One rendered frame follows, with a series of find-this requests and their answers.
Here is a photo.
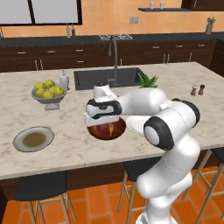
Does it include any black seat wooden stool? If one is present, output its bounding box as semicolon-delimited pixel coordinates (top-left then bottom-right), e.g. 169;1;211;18
116;157;163;224
14;171;77;224
181;146;224;224

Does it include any green plant in white pot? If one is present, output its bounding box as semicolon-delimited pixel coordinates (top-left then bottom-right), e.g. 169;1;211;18
136;73;159;90

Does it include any grey plate with brown centre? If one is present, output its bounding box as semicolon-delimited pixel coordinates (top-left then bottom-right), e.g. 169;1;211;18
12;125;56;153

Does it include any dark grey sink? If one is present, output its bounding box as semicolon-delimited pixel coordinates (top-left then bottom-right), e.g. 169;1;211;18
73;66;146;92

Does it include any grey wall socket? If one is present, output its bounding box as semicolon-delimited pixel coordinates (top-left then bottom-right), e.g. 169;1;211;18
129;15;140;25

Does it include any dark wall shelf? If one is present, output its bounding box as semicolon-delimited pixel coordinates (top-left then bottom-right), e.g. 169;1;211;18
137;7;193;13

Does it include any black framed window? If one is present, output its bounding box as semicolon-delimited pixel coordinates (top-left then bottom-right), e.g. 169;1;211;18
0;0;83;27

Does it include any white plate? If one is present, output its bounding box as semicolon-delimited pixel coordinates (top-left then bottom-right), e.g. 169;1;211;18
126;115;153;136

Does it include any pot with kitchen tools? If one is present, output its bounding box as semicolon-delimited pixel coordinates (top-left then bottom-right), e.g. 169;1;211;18
205;16;217;36

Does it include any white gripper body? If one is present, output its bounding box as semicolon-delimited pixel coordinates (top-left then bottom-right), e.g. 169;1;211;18
92;115;121;128

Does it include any grey tall tap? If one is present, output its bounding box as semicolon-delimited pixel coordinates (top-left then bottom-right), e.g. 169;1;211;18
108;34;120;86

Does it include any dark brown wall cupboard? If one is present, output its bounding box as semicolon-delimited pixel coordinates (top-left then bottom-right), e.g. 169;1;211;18
180;0;224;12

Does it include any grey footed fruit bowl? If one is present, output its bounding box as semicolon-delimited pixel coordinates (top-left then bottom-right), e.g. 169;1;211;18
31;84;69;111

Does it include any dark red bowl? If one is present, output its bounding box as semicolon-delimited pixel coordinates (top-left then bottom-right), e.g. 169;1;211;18
85;115;128;141

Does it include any white soap dispenser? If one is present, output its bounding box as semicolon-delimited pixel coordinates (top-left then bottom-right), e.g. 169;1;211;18
59;69;70;91

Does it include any pale salt shaker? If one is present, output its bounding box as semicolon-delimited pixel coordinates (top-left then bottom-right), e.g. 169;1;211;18
190;84;198;97

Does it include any dark brown island cabinet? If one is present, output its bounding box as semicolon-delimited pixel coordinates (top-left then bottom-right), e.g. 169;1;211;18
0;161;165;202

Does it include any yellow-green apple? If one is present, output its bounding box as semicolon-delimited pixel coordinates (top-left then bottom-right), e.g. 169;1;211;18
34;81;46;90
45;79;56;89
52;86;65;98
34;87;46;98
42;90;54;100

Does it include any dark brown cupboard run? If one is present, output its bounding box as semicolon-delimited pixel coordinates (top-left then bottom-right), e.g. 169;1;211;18
0;38;224;77

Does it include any hob with grey grates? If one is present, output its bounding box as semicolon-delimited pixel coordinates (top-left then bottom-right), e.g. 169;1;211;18
98;33;134;41

